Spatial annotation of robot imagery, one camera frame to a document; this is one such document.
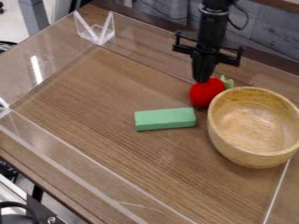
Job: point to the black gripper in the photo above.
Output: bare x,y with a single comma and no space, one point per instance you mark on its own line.
214,56

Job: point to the red plush fruit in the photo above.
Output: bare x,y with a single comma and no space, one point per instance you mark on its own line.
203,92

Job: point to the wooden bowl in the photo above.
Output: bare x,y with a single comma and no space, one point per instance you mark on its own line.
254,127

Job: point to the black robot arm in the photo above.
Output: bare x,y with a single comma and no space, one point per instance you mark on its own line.
207,45

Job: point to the green rectangular block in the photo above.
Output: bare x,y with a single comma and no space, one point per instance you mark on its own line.
168,118

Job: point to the grey table leg post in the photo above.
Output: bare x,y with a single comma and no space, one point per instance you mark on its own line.
34,15

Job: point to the black clamp bracket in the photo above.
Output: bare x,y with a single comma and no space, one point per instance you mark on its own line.
27,211

